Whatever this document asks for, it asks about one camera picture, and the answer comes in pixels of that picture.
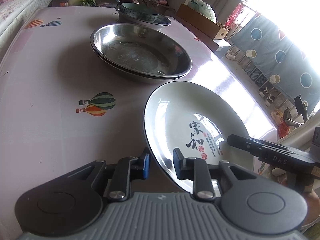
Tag white ceramic plate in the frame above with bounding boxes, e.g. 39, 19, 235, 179
143, 81, 254, 192

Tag steel plate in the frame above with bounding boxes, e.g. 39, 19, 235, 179
90, 23, 192, 80
90, 45, 189, 84

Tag large steel bowl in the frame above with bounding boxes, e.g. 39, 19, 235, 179
116, 5, 171, 30

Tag green ceramic bowl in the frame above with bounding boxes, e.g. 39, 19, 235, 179
120, 3, 159, 22

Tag right hand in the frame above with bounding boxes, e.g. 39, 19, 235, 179
303, 191, 320, 226

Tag white shoes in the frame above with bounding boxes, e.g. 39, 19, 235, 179
259, 87, 276, 107

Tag pink patterned tablecloth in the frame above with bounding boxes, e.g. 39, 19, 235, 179
0, 5, 278, 230

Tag blue circle-patterned blanket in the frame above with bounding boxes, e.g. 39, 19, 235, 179
231, 15, 319, 113

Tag large brown cardboard box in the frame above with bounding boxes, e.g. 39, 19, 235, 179
174, 16, 231, 57

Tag open brown cardboard tray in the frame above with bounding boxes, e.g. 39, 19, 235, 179
176, 4, 229, 40

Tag green white plastic bag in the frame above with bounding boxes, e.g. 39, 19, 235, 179
187, 0, 216, 23

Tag green lettuce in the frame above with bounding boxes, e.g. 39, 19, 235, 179
68, 0, 97, 7

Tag dark printed appliance box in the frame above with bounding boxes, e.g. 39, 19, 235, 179
49, 0, 121, 8

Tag white mattress bed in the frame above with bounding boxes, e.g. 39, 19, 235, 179
1, 0, 52, 57

